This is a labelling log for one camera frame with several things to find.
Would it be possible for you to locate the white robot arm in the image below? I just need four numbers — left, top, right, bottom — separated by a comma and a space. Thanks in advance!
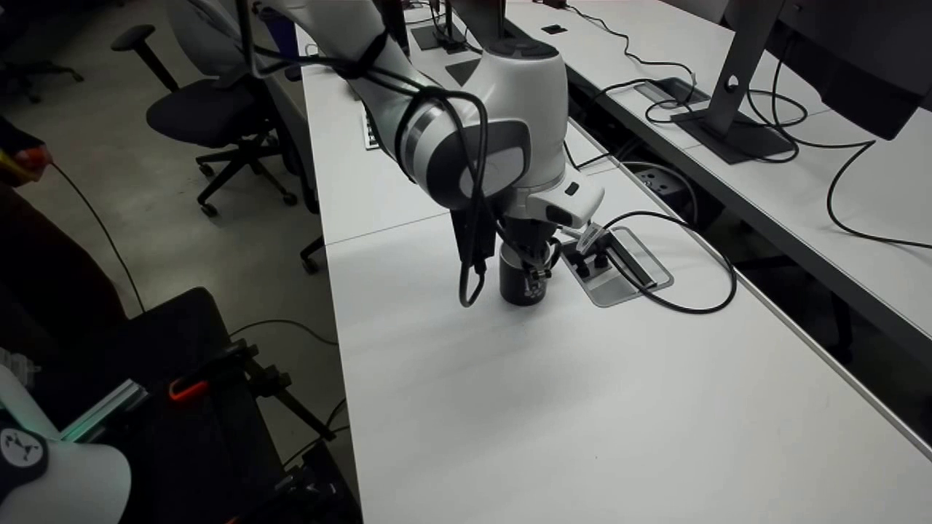
258, 0, 603, 262

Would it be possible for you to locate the black cable on far desk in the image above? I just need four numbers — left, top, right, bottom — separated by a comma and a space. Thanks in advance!
564, 3, 932, 255

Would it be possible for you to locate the black mug grey inside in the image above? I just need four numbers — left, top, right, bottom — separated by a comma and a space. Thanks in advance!
501, 246, 551, 305

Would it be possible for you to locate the black cable loop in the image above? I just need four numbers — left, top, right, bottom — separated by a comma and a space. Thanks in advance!
562, 142, 738, 317

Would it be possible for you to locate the black office chair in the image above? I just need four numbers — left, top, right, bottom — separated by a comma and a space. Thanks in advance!
108, 0, 329, 276

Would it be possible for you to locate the grey monitor stand right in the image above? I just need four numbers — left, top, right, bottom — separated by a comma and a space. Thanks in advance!
673, 0, 795, 164

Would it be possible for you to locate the white object with logo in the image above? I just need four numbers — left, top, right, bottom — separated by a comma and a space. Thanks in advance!
0, 367, 131, 524

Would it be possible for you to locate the black tripod with orange clamp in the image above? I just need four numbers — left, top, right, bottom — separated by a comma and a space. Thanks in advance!
166, 342, 335, 441

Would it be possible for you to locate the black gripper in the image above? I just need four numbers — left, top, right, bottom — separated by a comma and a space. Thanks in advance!
501, 218, 556, 259

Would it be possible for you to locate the desk cable port box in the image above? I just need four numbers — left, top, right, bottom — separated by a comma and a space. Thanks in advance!
558, 228, 673, 308

